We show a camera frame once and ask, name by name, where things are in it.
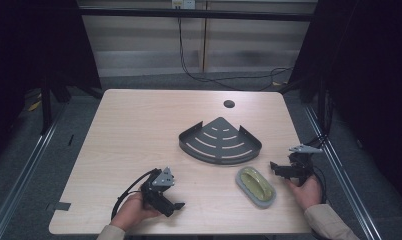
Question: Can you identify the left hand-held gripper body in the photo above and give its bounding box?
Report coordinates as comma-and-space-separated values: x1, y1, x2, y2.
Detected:
141, 166, 176, 212

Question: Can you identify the person's left hand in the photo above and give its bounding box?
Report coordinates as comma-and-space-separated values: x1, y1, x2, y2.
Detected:
109, 191, 163, 233

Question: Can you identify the white wall power outlet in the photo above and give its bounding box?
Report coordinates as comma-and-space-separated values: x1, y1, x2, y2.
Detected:
171, 0, 197, 10

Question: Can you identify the long black wall cable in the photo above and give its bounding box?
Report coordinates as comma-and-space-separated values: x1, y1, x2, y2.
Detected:
177, 16, 294, 92

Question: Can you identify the green soap dish grey base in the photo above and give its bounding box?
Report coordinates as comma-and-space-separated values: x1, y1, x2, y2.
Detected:
234, 165, 278, 210

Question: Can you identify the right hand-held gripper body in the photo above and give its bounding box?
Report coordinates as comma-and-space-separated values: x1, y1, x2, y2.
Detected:
283, 143, 324, 188

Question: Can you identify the grey tape strip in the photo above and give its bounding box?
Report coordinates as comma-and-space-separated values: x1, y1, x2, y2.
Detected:
46, 201, 72, 213

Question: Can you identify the black metal stand post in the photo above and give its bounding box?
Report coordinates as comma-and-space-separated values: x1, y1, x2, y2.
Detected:
39, 78, 54, 136

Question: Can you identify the dark grey corner shelf rack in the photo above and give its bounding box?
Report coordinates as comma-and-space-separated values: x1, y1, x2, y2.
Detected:
178, 116, 263, 166

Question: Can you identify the black curtain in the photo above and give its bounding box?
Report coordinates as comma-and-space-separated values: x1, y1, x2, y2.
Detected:
282, 0, 402, 204
0, 0, 103, 168

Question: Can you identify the black horizontal frame bar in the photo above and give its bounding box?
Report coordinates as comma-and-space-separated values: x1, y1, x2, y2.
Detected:
78, 7, 317, 23

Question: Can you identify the yellow floor tape piece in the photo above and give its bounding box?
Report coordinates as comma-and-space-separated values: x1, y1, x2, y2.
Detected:
27, 99, 43, 113

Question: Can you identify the person's right hand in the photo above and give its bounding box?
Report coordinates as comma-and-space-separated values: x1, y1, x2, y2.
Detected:
284, 174, 324, 212

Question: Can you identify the metal floor rail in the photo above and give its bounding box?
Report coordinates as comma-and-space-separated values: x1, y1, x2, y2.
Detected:
303, 105, 385, 240
0, 103, 68, 240

